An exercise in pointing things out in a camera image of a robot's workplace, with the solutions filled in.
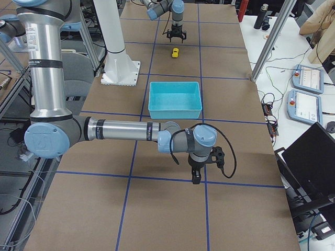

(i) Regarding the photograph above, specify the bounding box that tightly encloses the yellow beetle toy car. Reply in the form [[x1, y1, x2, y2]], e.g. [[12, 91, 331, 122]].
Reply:
[[171, 48, 179, 58]]

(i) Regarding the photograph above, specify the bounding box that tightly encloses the teach pendant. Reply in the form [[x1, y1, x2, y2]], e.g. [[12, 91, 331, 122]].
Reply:
[[287, 89, 323, 125], [292, 64, 324, 94]]

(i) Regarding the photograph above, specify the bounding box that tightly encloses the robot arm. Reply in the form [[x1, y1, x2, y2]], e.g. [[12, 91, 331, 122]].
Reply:
[[16, 1, 224, 184], [140, 0, 187, 42]]

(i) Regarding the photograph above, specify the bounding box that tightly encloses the teach pendant near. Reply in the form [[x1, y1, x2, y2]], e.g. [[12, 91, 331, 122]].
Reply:
[[287, 89, 323, 125]]

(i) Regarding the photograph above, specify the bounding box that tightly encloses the black laptop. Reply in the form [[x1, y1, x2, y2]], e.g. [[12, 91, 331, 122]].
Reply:
[[274, 121, 335, 210]]

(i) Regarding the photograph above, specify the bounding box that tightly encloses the light blue plastic bin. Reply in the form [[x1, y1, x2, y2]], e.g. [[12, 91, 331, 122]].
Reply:
[[148, 82, 202, 119]]

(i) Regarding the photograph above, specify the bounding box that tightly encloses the black camera cable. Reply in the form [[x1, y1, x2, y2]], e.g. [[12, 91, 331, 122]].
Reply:
[[169, 123, 238, 179]]

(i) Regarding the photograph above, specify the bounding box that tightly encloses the teach pendant far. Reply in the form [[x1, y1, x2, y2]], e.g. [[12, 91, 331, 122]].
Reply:
[[292, 64, 324, 94]]

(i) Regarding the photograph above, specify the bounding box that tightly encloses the aluminium frame post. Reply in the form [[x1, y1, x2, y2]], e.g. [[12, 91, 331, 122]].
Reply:
[[250, 0, 296, 82]]

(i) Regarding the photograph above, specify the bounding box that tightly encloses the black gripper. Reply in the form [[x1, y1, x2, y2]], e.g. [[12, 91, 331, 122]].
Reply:
[[166, 25, 187, 44], [188, 156, 206, 185]]

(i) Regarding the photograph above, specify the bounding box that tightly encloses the black water bottle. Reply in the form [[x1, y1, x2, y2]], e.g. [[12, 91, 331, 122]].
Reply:
[[253, 4, 269, 29]]

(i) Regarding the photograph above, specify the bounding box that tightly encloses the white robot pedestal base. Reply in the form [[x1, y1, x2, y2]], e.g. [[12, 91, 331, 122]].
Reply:
[[94, 0, 141, 86]]

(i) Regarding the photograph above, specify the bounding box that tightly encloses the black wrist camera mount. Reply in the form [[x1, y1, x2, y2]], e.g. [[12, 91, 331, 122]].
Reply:
[[207, 146, 225, 170]]

